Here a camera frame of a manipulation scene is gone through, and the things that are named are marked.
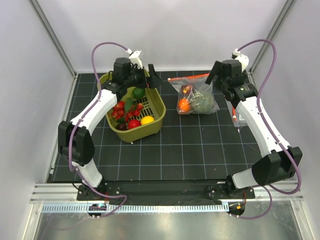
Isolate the orange tangerine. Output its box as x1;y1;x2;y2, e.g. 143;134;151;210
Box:
178;98;191;113

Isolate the yellow apple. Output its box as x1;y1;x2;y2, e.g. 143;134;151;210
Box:
140;116;155;125

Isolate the dark purple fruit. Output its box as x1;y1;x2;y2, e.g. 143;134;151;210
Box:
115;123;128;131

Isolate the black grid cutting mat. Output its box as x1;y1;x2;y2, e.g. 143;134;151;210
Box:
46;69;286;182

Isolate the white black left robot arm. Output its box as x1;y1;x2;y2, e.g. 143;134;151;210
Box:
58;57;161;200

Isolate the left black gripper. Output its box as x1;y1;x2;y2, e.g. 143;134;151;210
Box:
124;64;163;89

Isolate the clear zip bag orange zipper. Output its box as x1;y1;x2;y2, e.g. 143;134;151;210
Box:
167;73;220;115

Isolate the white slotted cable duct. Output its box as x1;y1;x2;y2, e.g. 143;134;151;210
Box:
41;202;229;214

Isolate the aluminium front frame rail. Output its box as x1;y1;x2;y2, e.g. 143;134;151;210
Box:
29;180;305;204

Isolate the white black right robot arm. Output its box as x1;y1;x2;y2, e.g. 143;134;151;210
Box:
168;57;303;198

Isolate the dark red apple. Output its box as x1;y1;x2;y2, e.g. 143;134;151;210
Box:
180;84;193;98

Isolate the green avocado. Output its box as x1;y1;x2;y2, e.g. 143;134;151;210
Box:
131;87;146;99

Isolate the olive green plastic basket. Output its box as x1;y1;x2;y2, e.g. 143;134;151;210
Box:
99;70;166;143

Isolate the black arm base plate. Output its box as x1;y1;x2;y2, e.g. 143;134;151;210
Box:
76;181;256;201

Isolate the red strawberry bunch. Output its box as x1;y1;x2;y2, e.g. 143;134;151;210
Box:
111;97;144;123

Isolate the spare clear zip bag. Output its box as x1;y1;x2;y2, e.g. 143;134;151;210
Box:
226;101;247;128

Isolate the netted green melon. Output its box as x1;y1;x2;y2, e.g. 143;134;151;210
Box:
190;91;219;115

